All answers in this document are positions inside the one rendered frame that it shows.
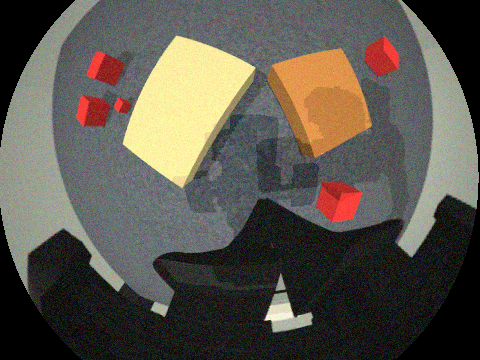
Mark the orange square block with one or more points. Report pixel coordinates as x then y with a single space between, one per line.
321 98

